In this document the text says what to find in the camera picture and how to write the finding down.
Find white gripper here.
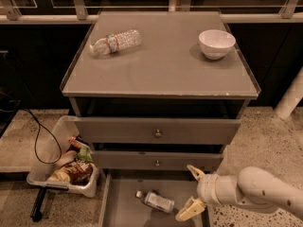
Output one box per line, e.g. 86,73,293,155
175,165,220,221

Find blue plastic bottle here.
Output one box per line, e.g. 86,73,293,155
135,190,174,214

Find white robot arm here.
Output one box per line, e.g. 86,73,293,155
175,165,303,221

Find grey bottom drawer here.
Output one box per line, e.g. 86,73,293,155
98,169,210,227

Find grey drawer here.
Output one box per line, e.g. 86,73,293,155
75,117,241,145
98,169,210,227
92,150,223,171

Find grey middle drawer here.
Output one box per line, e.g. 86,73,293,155
92,150,223,171

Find grey drawer cabinet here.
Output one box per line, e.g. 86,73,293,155
60,10,261,227

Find grey top drawer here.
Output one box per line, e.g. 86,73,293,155
75,117,241,145

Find clear crinkled water bottle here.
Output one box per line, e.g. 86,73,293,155
89,29,142,55

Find green snack packet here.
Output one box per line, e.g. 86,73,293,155
77,146,93,163

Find brown snack bag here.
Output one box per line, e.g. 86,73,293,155
48,160,94,184

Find white pillar base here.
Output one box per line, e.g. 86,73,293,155
275,67,303,119

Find white ceramic bowl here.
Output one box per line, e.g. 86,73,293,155
198,29,236,60

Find clear plastic bin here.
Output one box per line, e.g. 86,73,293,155
27,115,98,198

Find black bar on floor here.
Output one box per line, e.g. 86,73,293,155
30,187,46,222

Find metal window railing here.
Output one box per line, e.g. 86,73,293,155
0,0,302,24

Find black cable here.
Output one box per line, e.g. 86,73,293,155
24,108,63,165

